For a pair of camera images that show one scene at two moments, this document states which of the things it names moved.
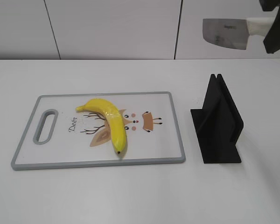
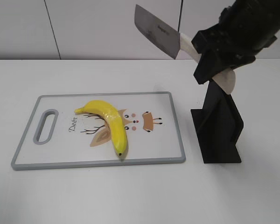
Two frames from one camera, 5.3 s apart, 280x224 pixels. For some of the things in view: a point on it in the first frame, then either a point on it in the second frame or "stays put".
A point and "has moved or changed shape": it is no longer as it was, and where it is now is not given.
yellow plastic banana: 114,118 stays put
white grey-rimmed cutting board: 57,136 stays put
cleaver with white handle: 233,33 has moved or changed shape
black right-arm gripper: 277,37 → 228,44
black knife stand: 218,124 stays put
